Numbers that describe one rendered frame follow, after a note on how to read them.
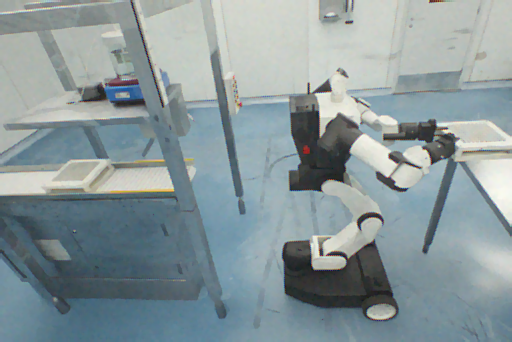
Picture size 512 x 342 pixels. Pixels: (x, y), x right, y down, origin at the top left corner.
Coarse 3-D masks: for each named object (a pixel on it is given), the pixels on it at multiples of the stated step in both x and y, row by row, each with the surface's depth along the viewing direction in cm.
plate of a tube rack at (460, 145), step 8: (496, 128) 139; (456, 136) 137; (504, 136) 133; (456, 144) 131; (464, 144) 131; (472, 144) 130; (480, 144) 129; (488, 144) 129; (496, 144) 128; (504, 144) 128
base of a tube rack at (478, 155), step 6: (480, 150) 134; (498, 150) 132; (504, 150) 132; (456, 156) 132; (462, 156) 131; (468, 156) 131; (474, 156) 131; (480, 156) 131; (486, 156) 130; (492, 156) 130; (498, 156) 130; (504, 156) 130; (510, 156) 130
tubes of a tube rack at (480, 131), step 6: (456, 126) 143; (462, 126) 142; (468, 126) 142; (474, 126) 141; (480, 126) 140; (462, 132) 137; (468, 132) 137; (474, 132) 137; (480, 132) 137; (486, 132) 136; (492, 132) 135; (468, 138) 133; (474, 138) 133; (480, 138) 132; (498, 138) 131
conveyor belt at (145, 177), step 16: (0, 176) 175; (16, 176) 173; (32, 176) 172; (48, 176) 170; (112, 176) 163; (128, 176) 161; (144, 176) 160; (160, 176) 158; (192, 176) 159; (0, 192) 161; (16, 192) 159; (32, 192) 158
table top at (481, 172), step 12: (468, 168) 147; (480, 168) 146; (492, 168) 145; (504, 168) 144; (480, 180) 139; (492, 180) 138; (504, 180) 137; (480, 192) 136; (492, 192) 131; (504, 192) 130; (492, 204) 127; (504, 204) 125; (504, 216) 119
